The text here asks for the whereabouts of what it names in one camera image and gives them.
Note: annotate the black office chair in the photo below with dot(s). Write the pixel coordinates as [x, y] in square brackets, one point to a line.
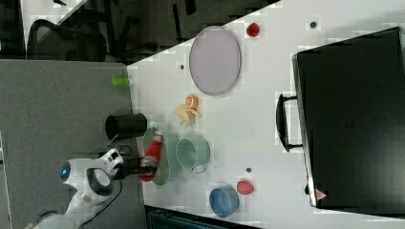
[99, 31]

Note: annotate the green metal mug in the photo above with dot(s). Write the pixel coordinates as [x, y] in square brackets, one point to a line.
[193, 153]

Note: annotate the black oven door handle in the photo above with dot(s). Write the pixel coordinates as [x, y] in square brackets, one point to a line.
[282, 122]

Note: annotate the peeled banana toy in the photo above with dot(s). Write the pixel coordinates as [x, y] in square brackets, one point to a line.
[185, 113]

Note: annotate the black cylinder cup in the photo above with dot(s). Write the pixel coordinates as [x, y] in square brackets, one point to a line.
[125, 126]

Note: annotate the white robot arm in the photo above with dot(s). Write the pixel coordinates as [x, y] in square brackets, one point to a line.
[92, 180]

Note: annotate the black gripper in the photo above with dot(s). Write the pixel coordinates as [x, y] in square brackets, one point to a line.
[130, 166]

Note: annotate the red strawberry near plate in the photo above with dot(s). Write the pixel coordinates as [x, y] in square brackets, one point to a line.
[253, 30]

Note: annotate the orange slice toy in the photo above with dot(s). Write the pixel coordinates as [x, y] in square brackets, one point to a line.
[191, 101]

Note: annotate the red strawberry near cup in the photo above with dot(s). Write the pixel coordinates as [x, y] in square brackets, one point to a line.
[245, 187]

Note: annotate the black toaster oven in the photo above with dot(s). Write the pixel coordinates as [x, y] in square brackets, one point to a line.
[350, 98]

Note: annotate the red ketchup bottle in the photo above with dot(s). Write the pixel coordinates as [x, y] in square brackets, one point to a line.
[151, 158]

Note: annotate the blue cup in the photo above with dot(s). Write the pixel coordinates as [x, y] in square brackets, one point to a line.
[224, 201]

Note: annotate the grey oval plate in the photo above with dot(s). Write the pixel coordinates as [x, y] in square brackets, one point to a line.
[215, 61]

